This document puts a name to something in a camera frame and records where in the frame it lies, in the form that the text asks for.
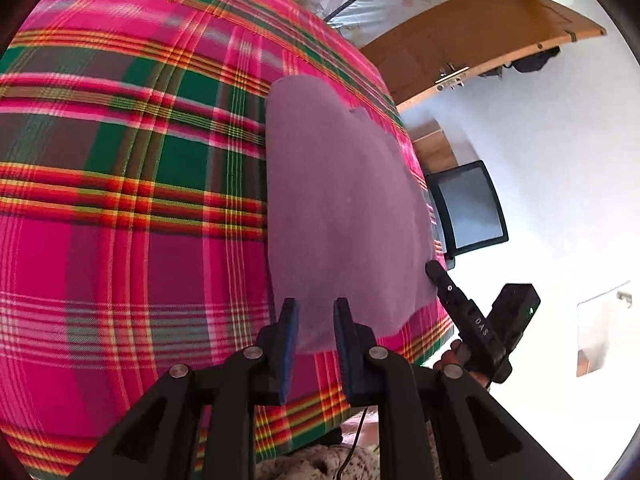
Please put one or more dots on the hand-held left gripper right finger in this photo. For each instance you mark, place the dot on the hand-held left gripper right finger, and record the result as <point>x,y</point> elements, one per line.
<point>342,355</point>

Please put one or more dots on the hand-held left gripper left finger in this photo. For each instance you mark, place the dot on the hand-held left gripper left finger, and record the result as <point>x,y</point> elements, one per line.
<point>290,355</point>

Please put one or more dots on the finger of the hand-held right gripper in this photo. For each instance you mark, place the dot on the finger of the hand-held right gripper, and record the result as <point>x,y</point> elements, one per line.
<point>445,287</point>

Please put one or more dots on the purple fleece garment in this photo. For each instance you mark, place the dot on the purple fleece garment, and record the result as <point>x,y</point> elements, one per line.
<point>345,210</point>

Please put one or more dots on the person's right hand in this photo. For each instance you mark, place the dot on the person's right hand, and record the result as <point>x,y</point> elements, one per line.
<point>450,355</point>

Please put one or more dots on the black mesh office chair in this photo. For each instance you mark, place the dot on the black mesh office chair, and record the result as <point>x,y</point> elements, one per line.
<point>470,205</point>

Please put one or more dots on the person's floral pajama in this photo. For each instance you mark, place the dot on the person's floral pajama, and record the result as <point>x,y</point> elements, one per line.
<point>310,465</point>

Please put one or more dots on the low wooden cabinet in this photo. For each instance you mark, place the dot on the low wooden cabinet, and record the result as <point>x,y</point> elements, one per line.
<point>435,152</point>

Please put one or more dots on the pink plaid bed sheet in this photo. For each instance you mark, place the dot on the pink plaid bed sheet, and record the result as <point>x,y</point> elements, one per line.
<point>125,185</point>

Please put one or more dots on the dark hanging garment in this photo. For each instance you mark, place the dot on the dark hanging garment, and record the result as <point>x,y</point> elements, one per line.
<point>535,62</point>

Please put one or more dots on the wooden door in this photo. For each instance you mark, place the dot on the wooden door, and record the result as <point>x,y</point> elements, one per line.
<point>475,35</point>

